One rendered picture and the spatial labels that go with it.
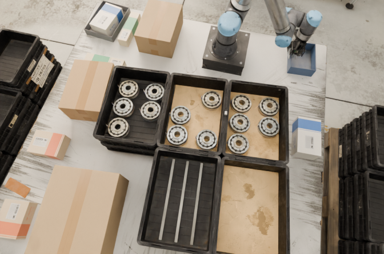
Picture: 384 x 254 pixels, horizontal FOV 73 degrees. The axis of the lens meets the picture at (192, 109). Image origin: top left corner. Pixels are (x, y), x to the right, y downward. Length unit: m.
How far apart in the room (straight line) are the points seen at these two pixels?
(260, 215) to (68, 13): 2.67
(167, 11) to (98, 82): 0.61
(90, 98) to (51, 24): 1.77
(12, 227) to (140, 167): 0.62
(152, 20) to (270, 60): 0.77
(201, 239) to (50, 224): 0.63
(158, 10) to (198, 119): 0.75
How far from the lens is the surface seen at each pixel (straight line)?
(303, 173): 1.52
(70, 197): 1.29
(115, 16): 1.84
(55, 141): 1.53
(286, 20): 1.33
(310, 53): 1.87
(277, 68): 1.73
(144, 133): 1.34
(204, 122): 1.34
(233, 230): 1.26
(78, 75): 1.55
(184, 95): 1.40
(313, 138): 1.49
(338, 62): 2.89
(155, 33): 1.61
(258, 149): 1.34
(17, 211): 1.53
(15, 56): 2.33
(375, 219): 2.03
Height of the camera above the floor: 2.08
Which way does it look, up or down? 66 degrees down
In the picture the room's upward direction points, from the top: 1 degrees clockwise
